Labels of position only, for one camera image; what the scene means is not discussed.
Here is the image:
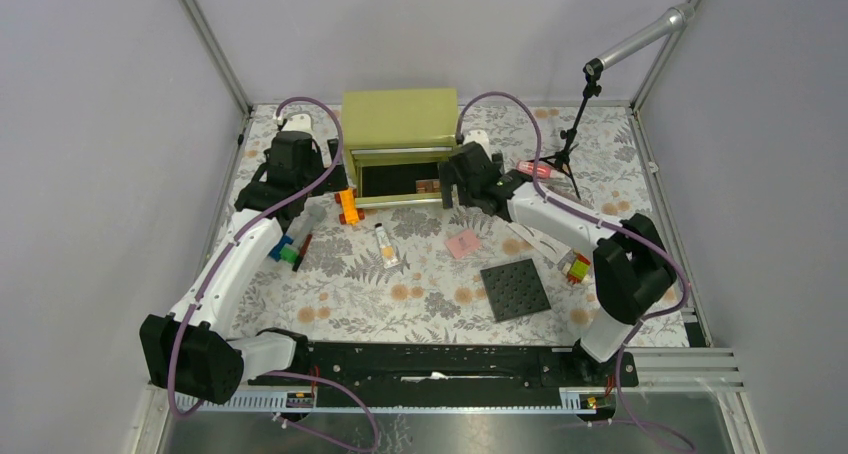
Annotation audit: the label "pink square compact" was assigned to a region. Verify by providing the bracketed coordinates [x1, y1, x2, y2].
[445, 229, 481, 259]

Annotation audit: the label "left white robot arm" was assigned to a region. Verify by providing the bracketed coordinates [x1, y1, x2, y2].
[140, 130, 343, 404]

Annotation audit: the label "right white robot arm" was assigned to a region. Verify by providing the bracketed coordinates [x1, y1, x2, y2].
[438, 142, 678, 386]

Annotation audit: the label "pink lotion bottle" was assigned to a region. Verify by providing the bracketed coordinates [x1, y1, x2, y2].
[516, 161, 565, 179]

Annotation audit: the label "red brown eyeliner pencil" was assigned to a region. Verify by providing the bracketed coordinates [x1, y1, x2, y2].
[292, 234, 313, 272]

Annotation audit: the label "yellow toy car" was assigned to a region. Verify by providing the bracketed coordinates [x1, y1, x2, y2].
[334, 187, 365, 225]

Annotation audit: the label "green toy brick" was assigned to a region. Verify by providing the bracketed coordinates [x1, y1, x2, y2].
[279, 246, 300, 264]

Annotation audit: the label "blue toy brick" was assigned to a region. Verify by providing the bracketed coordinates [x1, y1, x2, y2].
[268, 235, 292, 262]

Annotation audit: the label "green drawer cabinet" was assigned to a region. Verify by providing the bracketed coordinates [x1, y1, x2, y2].
[341, 88, 459, 209]

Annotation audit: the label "white eyebrow stencil card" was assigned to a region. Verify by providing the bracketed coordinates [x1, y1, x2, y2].
[508, 223, 571, 264]

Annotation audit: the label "black perforated square plate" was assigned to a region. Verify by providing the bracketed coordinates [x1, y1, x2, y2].
[480, 258, 551, 322]

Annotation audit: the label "white cream tube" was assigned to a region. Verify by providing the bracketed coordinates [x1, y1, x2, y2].
[375, 223, 399, 269]

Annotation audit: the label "red yellow green toy blocks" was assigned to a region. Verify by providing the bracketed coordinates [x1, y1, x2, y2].
[565, 251, 592, 285]

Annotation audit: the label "black tripod stand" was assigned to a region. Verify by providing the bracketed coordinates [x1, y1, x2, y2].
[540, 59, 604, 200]

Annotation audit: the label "silver metal pole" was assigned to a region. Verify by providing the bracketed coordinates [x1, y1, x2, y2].
[584, 3, 695, 75]

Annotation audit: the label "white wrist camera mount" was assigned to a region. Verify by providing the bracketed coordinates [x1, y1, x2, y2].
[461, 129, 492, 158]

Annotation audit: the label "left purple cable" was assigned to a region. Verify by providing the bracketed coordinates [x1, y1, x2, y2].
[166, 97, 382, 454]

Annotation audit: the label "purple cable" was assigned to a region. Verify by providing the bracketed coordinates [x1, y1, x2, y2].
[455, 91, 697, 454]
[166, 97, 382, 454]

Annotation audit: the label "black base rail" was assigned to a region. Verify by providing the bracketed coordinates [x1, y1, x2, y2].
[228, 334, 640, 399]

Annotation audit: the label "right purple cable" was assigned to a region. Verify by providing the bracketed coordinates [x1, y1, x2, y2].
[455, 91, 697, 454]

